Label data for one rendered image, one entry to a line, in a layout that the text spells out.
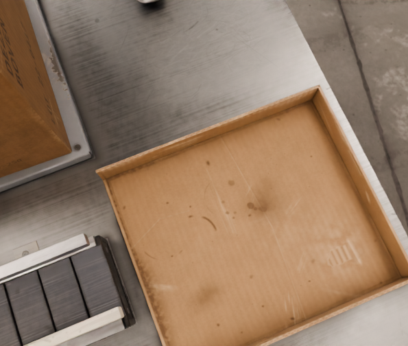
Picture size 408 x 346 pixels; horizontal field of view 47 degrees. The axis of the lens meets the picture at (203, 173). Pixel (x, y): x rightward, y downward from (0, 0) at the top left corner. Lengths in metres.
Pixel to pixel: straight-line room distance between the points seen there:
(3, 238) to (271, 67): 0.42
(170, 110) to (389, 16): 1.28
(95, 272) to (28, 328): 0.09
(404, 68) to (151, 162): 1.25
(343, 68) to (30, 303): 1.33
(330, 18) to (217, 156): 1.20
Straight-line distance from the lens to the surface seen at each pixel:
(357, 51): 1.71
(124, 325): 0.55
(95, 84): 0.66
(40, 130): 0.53
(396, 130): 1.63
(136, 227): 0.59
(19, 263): 0.48
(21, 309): 0.57
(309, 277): 0.59
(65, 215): 0.62
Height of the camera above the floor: 1.41
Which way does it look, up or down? 75 degrees down
